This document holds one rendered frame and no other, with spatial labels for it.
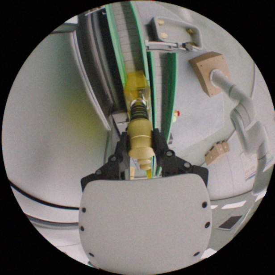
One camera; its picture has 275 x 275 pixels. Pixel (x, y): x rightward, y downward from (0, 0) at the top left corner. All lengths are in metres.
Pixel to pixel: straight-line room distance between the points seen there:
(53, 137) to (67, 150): 0.04
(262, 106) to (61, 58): 3.77
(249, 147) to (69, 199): 0.48
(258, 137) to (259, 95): 3.35
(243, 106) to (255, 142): 0.13
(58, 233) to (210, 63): 0.73
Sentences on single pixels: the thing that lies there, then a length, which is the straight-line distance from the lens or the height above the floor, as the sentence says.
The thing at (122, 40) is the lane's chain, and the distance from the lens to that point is 0.37.
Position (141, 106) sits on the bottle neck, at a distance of 0.15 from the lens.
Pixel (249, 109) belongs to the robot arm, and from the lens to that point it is 0.40.
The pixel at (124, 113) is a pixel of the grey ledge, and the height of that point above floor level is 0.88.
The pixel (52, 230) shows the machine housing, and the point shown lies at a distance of 0.18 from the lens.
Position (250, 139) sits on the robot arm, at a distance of 0.38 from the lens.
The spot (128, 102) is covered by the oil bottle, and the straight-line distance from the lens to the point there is 0.18.
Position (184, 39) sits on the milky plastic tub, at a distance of 0.55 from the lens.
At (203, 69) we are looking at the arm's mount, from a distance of 0.53.
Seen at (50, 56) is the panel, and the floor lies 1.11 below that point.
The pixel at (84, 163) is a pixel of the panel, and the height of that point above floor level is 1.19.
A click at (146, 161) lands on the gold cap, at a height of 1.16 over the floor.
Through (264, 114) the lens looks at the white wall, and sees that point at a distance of 3.62.
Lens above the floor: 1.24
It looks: 36 degrees down
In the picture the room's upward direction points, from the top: 177 degrees clockwise
